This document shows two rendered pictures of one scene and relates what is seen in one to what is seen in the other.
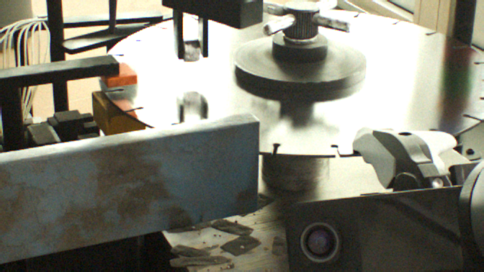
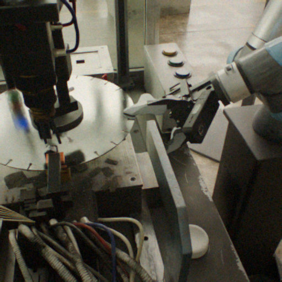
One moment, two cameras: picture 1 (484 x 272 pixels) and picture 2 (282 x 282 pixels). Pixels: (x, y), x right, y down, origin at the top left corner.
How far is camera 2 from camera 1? 65 cm
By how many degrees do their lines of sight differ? 64
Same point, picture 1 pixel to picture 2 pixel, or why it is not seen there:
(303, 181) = not seen: hidden behind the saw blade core
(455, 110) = (111, 91)
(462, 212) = (222, 97)
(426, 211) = (208, 104)
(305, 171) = not seen: hidden behind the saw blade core
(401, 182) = (177, 107)
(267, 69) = (65, 119)
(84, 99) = not seen: outside the picture
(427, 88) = (92, 91)
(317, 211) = (196, 124)
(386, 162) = (161, 108)
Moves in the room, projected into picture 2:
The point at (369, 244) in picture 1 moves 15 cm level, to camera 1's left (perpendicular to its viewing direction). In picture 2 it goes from (205, 121) to (198, 175)
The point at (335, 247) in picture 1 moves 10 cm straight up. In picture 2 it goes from (203, 128) to (210, 82)
